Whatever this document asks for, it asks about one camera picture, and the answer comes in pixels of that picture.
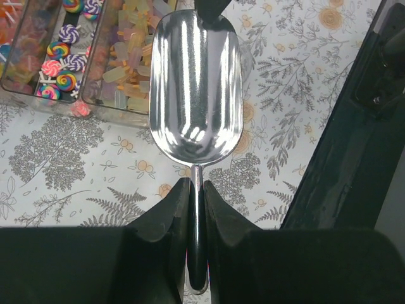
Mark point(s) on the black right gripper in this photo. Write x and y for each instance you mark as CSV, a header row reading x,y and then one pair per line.
x,y
350,172

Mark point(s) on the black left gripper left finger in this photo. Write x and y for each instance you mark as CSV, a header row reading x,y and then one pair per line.
x,y
142,262

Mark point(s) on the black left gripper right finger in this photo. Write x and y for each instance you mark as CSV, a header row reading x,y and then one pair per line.
x,y
252,265

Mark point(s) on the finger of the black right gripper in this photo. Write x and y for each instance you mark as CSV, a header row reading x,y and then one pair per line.
x,y
209,12

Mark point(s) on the silver metal scoop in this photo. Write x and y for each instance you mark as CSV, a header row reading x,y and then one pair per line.
x,y
196,110

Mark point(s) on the clear acrylic candy organizer box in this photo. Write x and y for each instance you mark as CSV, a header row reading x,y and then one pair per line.
x,y
84,58

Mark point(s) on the clear plastic jar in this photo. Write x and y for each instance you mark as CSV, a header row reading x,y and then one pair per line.
x,y
247,59

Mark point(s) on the floral patterned table cloth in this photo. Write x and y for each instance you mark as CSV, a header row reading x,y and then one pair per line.
x,y
61,170

